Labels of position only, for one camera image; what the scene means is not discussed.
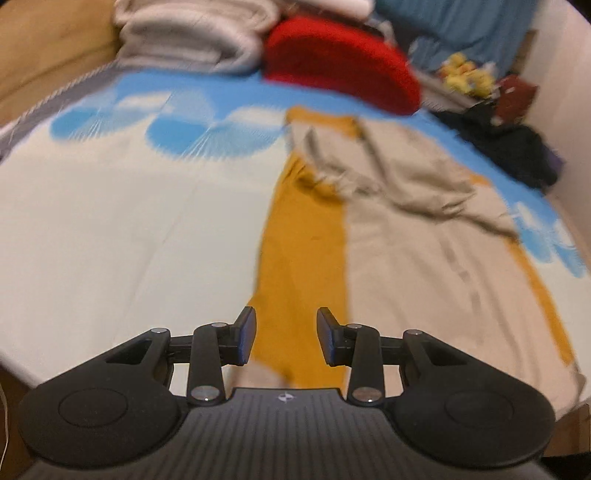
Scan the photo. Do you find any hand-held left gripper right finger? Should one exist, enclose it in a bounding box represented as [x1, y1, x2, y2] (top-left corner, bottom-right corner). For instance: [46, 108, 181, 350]
[316, 307, 468, 408]

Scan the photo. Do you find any beige and mustard hooded jacket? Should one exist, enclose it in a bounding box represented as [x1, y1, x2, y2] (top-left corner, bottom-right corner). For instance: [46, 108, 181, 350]
[222, 105, 586, 414]

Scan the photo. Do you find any purple box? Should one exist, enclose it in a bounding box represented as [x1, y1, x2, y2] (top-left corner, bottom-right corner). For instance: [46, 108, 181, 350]
[549, 147, 567, 182]

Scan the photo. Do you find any blue curtain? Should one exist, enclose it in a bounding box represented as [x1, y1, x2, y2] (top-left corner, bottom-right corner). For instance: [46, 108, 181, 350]
[374, 0, 539, 75]

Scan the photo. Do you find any yellow plush toy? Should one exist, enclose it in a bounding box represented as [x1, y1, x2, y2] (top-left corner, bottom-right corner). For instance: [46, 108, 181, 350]
[466, 65, 498, 97]
[436, 52, 476, 92]

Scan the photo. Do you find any pile of black clothes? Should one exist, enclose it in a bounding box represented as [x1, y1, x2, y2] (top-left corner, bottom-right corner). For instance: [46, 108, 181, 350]
[431, 102, 560, 191]

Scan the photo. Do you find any wooden headboard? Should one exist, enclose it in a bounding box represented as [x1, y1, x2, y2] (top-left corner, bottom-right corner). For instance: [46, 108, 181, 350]
[0, 0, 126, 126]

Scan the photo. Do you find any bed with blue white sheet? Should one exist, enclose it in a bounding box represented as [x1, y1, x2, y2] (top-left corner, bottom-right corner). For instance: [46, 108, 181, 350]
[0, 62, 591, 416]

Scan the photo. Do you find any folded red blanket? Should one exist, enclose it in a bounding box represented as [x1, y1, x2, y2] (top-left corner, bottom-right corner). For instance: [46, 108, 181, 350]
[262, 16, 422, 116]

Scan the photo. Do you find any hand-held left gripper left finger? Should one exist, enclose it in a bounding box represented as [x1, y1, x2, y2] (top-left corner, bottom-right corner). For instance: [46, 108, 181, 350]
[105, 307, 257, 408]

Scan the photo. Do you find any folded white pillow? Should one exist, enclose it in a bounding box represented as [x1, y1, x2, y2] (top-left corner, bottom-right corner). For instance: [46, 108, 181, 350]
[295, 0, 376, 20]

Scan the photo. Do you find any folded white quilt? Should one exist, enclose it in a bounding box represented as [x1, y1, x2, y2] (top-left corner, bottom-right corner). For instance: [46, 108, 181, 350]
[113, 0, 265, 75]

